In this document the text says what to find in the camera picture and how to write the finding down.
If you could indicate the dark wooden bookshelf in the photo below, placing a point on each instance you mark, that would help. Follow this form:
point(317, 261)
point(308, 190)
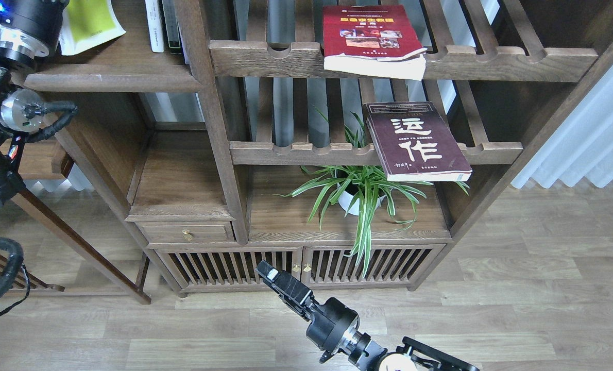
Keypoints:
point(207, 147)

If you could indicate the dark maroon book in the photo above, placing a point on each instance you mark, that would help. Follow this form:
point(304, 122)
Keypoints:
point(414, 143)

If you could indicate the dark upright book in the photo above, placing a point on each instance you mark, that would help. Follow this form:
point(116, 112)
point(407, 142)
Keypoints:
point(172, 27)

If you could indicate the green spider plant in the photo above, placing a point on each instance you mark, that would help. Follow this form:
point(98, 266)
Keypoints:
point(327, 178)

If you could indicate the brass drawer knob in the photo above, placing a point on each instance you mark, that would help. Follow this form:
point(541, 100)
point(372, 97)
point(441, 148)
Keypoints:
point(186, 234)

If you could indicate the red cover book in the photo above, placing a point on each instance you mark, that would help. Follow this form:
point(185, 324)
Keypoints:
point(375, 41)

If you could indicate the white curtain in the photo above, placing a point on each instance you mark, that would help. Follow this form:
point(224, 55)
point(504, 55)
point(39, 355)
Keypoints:
point(581, 148)

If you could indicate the yellow green cover book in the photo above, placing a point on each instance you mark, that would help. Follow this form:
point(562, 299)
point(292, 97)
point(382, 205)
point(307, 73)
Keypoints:
point(86, 24)

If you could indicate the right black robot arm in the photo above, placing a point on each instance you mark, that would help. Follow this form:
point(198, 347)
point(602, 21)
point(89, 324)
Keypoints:
point(369, 355)

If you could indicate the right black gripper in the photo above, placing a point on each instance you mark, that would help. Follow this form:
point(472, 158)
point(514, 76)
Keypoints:
point(333, 326)

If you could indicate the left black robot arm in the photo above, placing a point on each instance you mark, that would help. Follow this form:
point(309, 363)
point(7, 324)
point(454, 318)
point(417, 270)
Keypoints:
point(28, 30)

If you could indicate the white plant pot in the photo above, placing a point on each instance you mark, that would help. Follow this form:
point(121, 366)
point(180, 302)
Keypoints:
point(360, 200)

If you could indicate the white upright book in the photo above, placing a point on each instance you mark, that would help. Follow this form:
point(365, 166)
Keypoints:
point(155, 26)

